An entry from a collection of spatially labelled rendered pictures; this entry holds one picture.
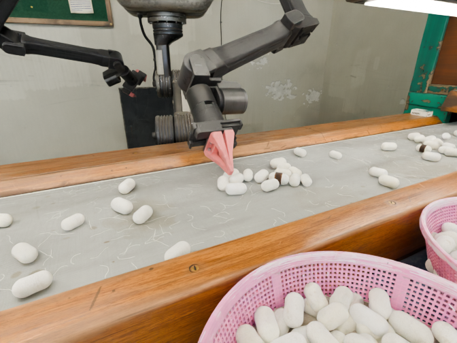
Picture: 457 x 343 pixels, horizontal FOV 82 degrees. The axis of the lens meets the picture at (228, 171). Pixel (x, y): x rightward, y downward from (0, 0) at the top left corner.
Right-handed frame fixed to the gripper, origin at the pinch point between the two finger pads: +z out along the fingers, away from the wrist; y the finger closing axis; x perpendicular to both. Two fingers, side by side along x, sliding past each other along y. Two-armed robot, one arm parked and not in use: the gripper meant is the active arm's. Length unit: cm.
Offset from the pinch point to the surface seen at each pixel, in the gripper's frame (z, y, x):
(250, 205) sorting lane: 8.6, -0.4, -2.7
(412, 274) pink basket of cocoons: 24.5, 4.7, -18.1
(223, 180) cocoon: 1.9, -2.0, -0.2
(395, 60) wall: -96, 198, 48
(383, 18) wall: -131, 200, 34
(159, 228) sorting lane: 8.5, -15.0, -2.4
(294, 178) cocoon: 5.6, 10.1, -2.8
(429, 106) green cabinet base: -17, 96, 9
